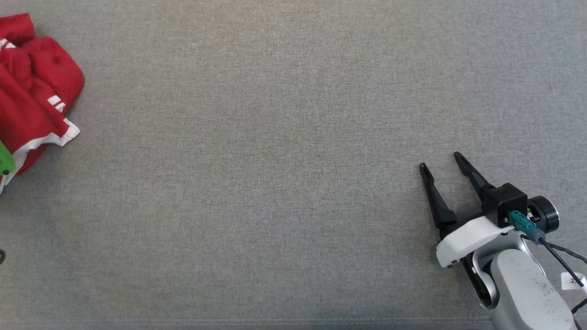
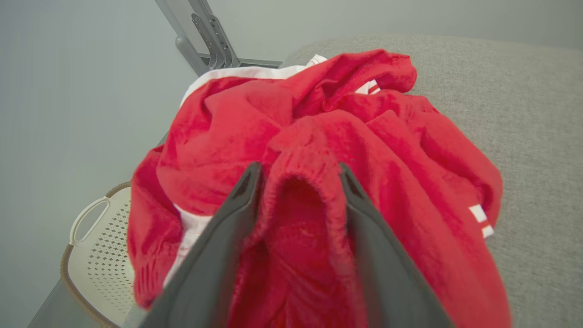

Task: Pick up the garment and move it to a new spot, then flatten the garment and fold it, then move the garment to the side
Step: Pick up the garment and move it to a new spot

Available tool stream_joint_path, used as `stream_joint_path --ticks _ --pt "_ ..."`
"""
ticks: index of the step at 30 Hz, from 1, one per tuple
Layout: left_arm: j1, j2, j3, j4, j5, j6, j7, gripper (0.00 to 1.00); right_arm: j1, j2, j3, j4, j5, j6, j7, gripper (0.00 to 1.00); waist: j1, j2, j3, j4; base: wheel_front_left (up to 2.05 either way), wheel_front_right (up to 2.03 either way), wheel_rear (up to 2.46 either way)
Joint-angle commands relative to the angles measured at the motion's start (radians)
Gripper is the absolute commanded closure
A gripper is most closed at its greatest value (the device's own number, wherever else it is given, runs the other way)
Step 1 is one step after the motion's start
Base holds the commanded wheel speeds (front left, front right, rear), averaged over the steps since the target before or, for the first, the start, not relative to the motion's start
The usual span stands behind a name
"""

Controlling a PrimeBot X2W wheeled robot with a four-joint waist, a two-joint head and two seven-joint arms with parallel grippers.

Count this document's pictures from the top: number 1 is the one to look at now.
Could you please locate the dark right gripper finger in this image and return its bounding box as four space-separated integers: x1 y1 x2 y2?
419 163 459 230
454 152 496 203

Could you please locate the red shorts white stripe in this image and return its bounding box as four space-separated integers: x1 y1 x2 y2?
0 36 86 193

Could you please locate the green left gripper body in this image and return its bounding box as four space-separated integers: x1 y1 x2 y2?
0 141 16 176

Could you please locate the black right cable teal plug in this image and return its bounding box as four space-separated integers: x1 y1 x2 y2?
509 210 587 317

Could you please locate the white paper label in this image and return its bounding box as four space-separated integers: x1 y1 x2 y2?
561 272 587 291

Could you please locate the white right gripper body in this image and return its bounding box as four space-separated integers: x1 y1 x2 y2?
436 215 516 269

